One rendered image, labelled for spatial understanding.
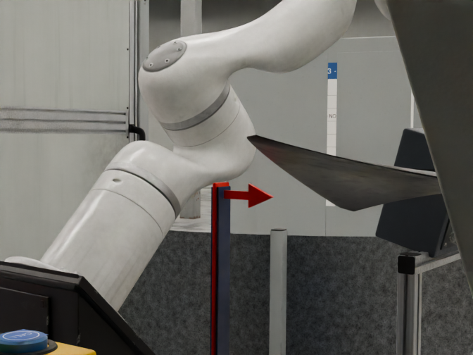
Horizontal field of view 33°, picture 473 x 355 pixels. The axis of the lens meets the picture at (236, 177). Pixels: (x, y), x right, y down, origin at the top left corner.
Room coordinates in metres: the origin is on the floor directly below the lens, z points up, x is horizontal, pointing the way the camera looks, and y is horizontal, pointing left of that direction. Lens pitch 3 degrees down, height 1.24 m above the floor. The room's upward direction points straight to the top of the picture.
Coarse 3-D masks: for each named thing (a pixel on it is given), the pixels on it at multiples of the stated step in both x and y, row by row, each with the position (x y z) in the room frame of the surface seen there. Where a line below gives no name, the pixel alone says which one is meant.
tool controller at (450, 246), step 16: (416, 128) 1.35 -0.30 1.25; (400, 144) 1.33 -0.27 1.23; (416, 144) 1.31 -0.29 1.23; (400, 160) 1.32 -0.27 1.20; (416, 160) 1.31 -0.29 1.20; (384, 208) 1.34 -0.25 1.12; (400, 208) 1.32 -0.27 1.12; (416, 208) 1.31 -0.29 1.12; (432, 208) 1.29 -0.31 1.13; (384, 224) 1.34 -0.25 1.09; (400, 224) 1.32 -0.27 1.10; (416, 224) 1.31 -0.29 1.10; (432, 224) 1.29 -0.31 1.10; (448, 224) 1.29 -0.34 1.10; (400, 240) 1.32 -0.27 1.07; (416, 240) 1.31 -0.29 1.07; (432, 240) 1.29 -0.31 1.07; (448, 240) 1.31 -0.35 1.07; (432, 256) 1.29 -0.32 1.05
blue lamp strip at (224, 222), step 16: (224, 208) 0.82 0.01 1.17; (224, 224) 0.82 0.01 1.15; (224, 240) 0.82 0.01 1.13; (224, 256) 0.82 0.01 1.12; (224, 272) 0.82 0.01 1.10; (224, 288) 0.82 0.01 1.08; (224, 304) 0.82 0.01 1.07; (224, 320) 0.82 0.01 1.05; (224, 336) 0.82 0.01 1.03; (224, 352) 0.82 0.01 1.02
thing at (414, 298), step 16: (400, 288) 1.26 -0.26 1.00; (416, 288) 1.25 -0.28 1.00; (400, 304) 1.26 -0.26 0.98; (416, 304) 1.25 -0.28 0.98; (400, 320) 1.26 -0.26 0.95; (416, 320) 1.26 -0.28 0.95; (400, 336) 1.26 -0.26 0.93; (416, 336) 1.26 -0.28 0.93; (400, 352) 1.26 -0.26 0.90; (416, 352) 1.26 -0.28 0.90
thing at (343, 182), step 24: (264, 144) 0.65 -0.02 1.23; (288, 144) 0.64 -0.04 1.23; (288, 168) 0.74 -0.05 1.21; (312, 168) 0.72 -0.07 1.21; (336, 168) 0.69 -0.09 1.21; (360, 168) 0.66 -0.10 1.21; (384, 168) 0.62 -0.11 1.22; (408, 168) 0.63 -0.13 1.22; (336, 192) 0.79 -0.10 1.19; (360, 192) 0.78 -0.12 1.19; (384, 192) 0.77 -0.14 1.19; (408, 192) 0.76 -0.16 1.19; (432, 192) 0.75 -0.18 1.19
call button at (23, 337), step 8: (0, 336) 0.62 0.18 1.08; (8, 336) 0.62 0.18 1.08; (16, 336) 0.62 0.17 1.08; (24, 336) 0.62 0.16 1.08; (32, 336) 0.62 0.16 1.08; (40, 336) 0.63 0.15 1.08; (0, 344) 0.61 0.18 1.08; (8, 344) 0.61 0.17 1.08; (16, 344) 0.61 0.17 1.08; (24, 344) 0.61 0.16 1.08; (32, 344) 0.61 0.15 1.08; (40, 344) 0.62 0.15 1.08; (8, 352) 0.61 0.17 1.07; (16, 352) 0.61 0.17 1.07; (24, 352) 0.61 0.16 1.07
